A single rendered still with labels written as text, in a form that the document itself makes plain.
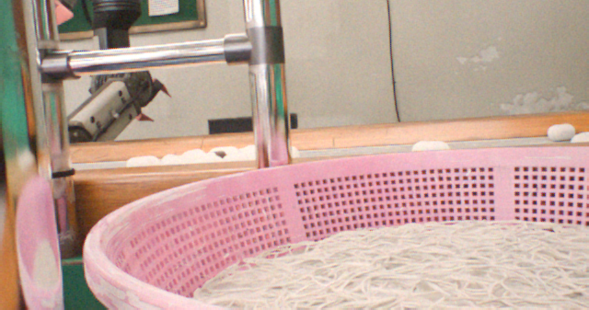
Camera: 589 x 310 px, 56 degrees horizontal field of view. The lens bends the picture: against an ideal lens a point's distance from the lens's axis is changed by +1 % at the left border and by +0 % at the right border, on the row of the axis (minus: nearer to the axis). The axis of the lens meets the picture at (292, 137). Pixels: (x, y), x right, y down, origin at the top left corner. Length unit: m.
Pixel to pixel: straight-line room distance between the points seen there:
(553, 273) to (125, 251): 0.15
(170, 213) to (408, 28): 2.43
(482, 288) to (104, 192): 0.26
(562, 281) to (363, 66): 2.44
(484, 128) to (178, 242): 0.53
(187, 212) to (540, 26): 2.54
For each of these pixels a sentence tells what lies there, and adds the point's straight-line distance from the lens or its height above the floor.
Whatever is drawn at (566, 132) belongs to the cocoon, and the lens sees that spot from 0.67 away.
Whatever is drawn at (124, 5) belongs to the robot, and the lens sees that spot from 1.36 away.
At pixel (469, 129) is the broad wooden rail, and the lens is 0.72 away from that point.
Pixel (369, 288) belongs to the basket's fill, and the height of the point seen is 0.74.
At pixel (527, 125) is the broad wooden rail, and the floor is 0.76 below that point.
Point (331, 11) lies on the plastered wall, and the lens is 2.66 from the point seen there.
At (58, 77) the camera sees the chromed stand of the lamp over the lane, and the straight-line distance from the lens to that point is 0.38.
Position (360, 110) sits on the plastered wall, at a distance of 2.62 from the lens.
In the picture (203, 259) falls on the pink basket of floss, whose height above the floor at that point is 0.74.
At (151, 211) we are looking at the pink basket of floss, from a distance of 0.24.
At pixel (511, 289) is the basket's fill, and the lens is 0.22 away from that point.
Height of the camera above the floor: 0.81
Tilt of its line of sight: 4 degrees down
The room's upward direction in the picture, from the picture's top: 4 degrees counter-clockwise
